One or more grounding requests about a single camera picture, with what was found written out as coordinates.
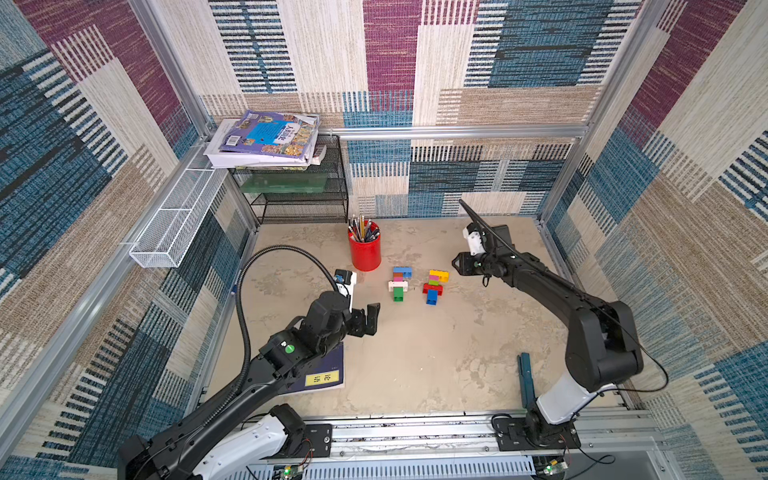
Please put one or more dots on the red pencil cup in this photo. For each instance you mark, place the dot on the red pencil cup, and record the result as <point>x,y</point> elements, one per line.
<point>365,254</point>

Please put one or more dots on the red lego brick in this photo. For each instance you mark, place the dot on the red lego brick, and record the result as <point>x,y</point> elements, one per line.
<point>427,288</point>

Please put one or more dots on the white lego brick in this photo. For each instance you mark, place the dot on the white lego brick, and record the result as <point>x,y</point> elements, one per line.
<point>392,285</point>

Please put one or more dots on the light blue lego brick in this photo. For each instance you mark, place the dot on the light blue lego brick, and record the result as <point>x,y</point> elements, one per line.
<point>402,272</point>

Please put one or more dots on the pencils in cup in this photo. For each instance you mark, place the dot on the pencils in cup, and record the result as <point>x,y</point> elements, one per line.
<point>362,230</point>

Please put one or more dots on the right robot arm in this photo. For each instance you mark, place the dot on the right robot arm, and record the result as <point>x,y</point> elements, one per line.
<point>602,349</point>

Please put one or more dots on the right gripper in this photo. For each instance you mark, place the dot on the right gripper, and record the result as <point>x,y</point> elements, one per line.
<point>471,264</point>

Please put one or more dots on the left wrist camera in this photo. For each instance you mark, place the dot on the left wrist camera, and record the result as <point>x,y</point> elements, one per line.
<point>345,281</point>

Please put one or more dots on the white wire basket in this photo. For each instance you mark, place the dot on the white wire basket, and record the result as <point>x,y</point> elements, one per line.
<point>164,242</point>

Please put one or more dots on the stack of books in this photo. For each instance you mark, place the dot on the stack of books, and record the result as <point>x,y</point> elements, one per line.
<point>260,140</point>

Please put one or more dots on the green tray on shelf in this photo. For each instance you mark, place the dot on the green tray on shelf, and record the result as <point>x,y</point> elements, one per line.
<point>284,183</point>

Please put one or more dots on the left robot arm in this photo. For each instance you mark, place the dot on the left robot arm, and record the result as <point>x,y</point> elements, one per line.
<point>205,444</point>

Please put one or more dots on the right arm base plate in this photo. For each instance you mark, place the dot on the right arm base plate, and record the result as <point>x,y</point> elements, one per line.
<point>529,433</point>

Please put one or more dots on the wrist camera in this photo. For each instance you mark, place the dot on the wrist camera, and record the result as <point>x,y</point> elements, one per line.
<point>345,281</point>
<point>475,241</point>

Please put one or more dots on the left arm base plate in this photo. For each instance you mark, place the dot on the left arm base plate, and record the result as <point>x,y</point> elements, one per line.
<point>314,439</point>

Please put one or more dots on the dark blue notebook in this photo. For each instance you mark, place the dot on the dark blue notebook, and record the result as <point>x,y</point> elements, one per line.
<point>327,374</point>

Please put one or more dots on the yellow lego brick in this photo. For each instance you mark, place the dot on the yellow lego brick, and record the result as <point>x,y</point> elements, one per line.
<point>442,276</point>

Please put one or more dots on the black wire shelf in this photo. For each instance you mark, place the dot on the black wire shelf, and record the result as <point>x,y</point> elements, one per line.
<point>315,194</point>

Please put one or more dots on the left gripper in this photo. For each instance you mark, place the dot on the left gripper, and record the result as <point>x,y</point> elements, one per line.
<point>357,317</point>

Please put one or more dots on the teal stapler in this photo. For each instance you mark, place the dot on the teal stapler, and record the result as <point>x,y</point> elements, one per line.
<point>526,379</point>

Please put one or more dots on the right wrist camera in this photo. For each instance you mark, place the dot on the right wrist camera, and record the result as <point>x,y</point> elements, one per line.
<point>475,241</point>

